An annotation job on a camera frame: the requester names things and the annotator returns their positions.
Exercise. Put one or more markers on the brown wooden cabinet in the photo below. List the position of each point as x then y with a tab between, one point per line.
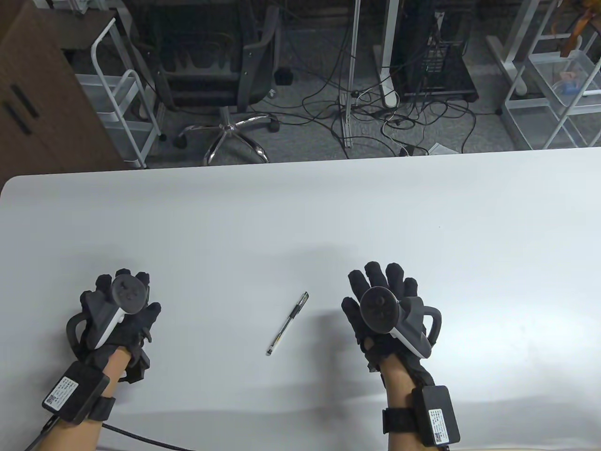
42	94

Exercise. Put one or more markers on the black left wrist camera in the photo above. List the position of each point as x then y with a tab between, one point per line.
138	369

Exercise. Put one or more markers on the grey white hand controller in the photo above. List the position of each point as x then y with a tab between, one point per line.
127	293
378	310

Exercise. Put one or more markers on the white desk leg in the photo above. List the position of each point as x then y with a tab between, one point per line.
516	47
389	37

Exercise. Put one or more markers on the grey white left hand controller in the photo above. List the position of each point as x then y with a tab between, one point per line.
127	293

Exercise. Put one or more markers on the black box on wrist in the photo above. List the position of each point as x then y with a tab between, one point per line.
70	392
439	416

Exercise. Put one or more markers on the black box on right wrist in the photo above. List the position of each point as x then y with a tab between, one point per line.
439	416

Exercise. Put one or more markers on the black power adapter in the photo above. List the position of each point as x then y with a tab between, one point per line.
284	76

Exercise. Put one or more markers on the brown leather bag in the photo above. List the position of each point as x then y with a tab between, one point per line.
576	28

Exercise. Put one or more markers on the clear pen with black grip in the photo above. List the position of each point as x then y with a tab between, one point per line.
287	324

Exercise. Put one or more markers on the black computer tower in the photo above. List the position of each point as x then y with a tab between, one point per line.
436	56

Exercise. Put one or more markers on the grey white right hand controller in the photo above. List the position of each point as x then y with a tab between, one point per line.
378	310

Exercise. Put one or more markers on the white power strip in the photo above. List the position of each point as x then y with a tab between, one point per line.
441	149

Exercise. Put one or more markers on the white table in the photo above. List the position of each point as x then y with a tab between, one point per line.
300	211

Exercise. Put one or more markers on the black mesh office chair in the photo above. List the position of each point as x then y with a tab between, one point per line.
206	70

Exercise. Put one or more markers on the black box on left wrist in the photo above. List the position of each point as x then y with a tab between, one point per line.
70	392

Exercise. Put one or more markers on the aluminium profile post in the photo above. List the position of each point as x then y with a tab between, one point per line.
353	47

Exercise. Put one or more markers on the person's left hand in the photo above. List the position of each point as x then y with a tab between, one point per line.
141	324

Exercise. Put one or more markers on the person's right forearm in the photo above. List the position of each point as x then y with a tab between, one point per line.
399	385

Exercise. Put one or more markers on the white cart with clear bins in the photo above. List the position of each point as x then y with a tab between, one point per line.
563	75

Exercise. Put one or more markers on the person's right hand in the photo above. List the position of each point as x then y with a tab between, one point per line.
375	345

